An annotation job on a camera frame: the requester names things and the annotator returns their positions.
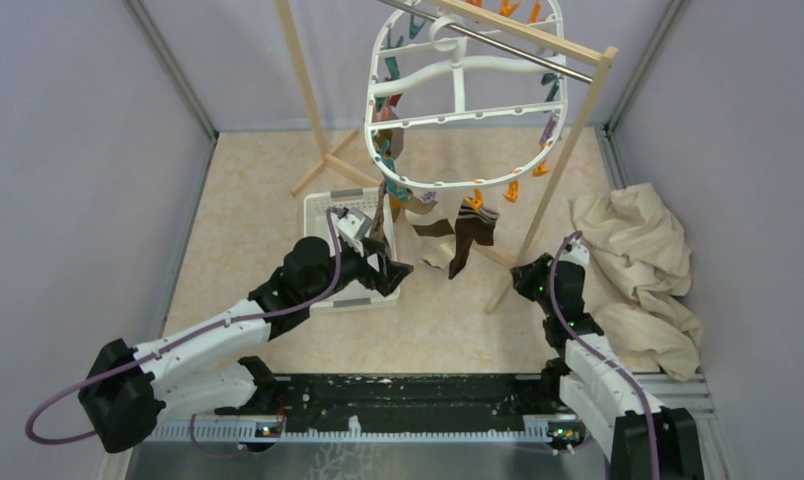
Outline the beige brown sock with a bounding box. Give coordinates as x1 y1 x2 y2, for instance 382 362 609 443
404 196 456 269

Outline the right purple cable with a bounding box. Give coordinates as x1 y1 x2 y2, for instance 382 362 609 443
548 230 663 480

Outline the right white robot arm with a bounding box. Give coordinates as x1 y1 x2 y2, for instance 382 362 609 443
511 254 706 479

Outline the grey sock on hanger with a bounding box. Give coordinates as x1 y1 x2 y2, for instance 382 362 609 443
386 106 405 159

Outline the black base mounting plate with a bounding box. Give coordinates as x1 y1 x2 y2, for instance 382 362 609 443
215 373 591 451

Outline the metal hanging rod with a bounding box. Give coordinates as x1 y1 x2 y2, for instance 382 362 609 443
381 0 593 84

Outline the beige crumpled cloth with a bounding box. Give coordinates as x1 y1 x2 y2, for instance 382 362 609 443
570 183 703 381

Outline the wrist white camera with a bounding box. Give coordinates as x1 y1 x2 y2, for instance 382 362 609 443
559 239 590 268
335 207 372 255

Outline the brown checkered sock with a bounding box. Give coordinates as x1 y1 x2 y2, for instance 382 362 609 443
369 181 390 247

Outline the dark brown sock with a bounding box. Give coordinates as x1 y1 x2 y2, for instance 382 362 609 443
448 203 500 280

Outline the white plastic basket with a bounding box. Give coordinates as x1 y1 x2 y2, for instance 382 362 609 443
302 188 402 314

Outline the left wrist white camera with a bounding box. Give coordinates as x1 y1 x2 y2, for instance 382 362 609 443
335 207 372 255

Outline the white round clip hanger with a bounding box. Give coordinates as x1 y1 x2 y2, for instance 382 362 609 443
366 1 572 195

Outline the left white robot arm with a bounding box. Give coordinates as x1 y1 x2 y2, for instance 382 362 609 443
77 236 414 453

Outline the white slotted cable duct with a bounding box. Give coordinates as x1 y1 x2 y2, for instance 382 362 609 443
146 416 552 443

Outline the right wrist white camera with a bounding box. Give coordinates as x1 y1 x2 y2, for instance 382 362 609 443
559 239 590 268

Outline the wooden drying rack frame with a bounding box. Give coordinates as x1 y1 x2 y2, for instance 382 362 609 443
272 0 620 316

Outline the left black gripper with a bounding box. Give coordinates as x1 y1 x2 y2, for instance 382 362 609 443
305 236 413 305

